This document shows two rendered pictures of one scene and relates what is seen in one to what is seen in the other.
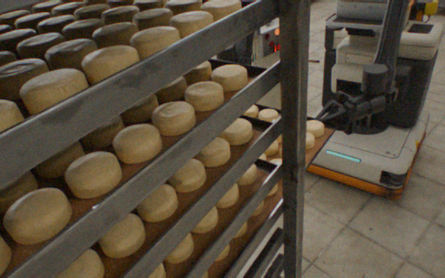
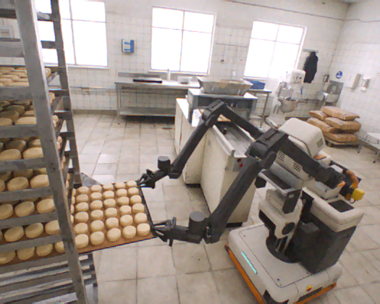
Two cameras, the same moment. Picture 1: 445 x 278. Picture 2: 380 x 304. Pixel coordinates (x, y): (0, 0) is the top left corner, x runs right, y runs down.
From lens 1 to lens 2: 0.66 m
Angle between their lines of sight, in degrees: 24
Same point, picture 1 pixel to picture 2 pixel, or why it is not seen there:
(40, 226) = not seen: outside the picture
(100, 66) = not seen: outside the picture
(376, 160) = (266, 279)
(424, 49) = (332, 222)
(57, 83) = not seen: outside the picture
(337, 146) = (249, 253)
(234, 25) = (5, 165)
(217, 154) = (18, 210)
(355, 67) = (272, 208)
